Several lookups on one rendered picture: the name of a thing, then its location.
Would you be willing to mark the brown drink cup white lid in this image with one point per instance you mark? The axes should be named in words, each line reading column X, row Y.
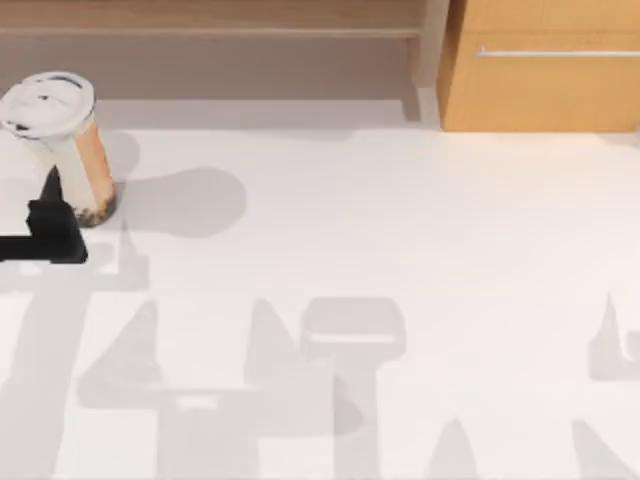
column 90, row 155

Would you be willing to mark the wooden open shelf unit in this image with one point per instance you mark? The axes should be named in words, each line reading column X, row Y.
column 210, row 65

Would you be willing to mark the wooden cupboard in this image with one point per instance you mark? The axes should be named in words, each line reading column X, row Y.
column 540, row 90

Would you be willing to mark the wooden drawer front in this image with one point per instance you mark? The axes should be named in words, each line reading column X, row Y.
column 550, row 95

